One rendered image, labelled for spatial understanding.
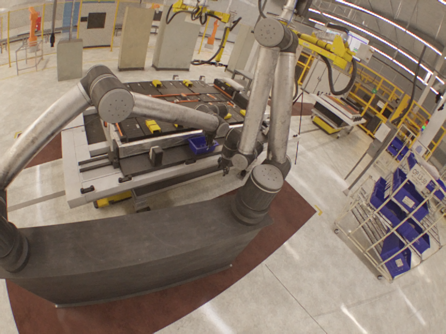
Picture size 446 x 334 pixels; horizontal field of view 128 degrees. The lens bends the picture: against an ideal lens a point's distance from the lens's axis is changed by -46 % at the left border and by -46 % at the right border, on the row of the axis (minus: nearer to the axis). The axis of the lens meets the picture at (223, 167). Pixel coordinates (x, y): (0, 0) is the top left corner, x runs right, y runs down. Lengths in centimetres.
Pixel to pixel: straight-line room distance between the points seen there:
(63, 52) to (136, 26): 211
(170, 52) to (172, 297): 624
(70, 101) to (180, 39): 588
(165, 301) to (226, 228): 101
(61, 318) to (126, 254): 122
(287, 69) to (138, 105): 79
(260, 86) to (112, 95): 66
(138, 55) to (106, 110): 565
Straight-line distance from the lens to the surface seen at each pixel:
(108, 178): 149
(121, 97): 76
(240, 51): 831
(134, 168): 149
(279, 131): 123
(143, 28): 624
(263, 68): 99
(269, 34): 96
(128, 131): 162
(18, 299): 236
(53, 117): 100
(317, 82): 1124
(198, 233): 117
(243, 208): 120
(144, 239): 112
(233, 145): 135
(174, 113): 96
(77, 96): 97
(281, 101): 118
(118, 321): 194
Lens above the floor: 192
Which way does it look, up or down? 39 degrees down
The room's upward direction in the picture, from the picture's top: 22 degrees clockwise
